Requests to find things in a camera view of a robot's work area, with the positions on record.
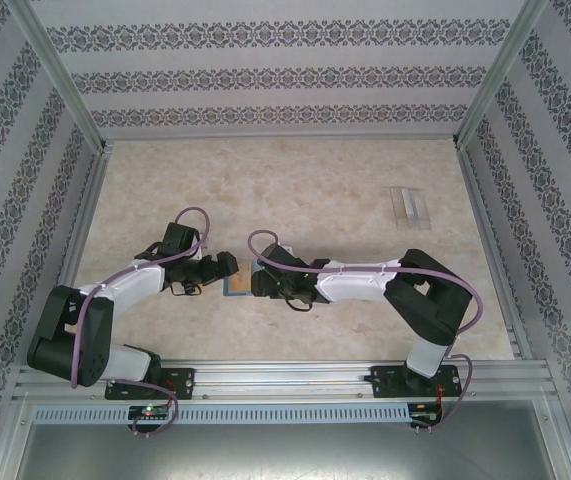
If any clear plastic card box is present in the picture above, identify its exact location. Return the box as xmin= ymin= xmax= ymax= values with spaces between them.
xmin=388 ymin=186 xmax=434 ymax=231

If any left circuit board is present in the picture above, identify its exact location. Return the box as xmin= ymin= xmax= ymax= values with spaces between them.
xmin=128 ymin=405 xmax=169 ymax=420

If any grey metal sheet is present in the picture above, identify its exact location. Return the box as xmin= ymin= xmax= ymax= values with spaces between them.
xmin=14 ymin=422 xmax=566 ymax=480

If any aluminium mounting rail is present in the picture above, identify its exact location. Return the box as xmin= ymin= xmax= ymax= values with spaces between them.
xmin=12 ymin=357 xmax=554 ymax=401

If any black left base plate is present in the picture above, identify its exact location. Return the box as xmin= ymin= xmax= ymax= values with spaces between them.
xmin=104 ymin=368 xmax=196 ymax=401

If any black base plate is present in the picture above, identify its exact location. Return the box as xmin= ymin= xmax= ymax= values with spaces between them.
xmin=370 ymin=364 xmax=465 ymax=400
xmin=104 ymin=368 xmax=196 ymax=401

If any aluminium side rail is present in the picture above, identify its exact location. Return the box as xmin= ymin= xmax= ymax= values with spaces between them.
xmin=32 ymin=142 xmax=116 ymax=364
xmin=457 ymin=144 xmax=529 ymax=360

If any slotted cable duct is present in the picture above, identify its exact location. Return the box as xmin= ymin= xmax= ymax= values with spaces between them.
xmin=32 ymin=403 xmax=411 ymax=424

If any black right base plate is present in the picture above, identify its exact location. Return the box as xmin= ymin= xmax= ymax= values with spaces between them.
xmin=370 ymin=364 xmax=465 ymax=400

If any aluminium back rail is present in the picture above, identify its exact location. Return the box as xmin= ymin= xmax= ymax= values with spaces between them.
xmin=99 ymin=133 xmax=461 ymax=146

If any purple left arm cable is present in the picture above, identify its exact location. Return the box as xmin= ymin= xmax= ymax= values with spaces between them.
xmin=70 ymin=206 xmax=212 ymax=440

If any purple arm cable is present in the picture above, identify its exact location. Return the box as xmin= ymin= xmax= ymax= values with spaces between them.
xmin=247 ymin=228 xmax=485 ymax=434
xmin=70 ymin=206 xmax=212 ymax=440

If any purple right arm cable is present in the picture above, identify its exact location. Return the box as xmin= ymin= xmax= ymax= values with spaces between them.
xmin=247 ymin=228 xmax=485 ymax=434

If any aluminium frame post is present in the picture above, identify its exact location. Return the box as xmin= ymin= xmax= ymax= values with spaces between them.
xmin=452 ymin=0 xmax=551 ymax=149
xmin=7 ymin=0 xmax=111 ymax=154

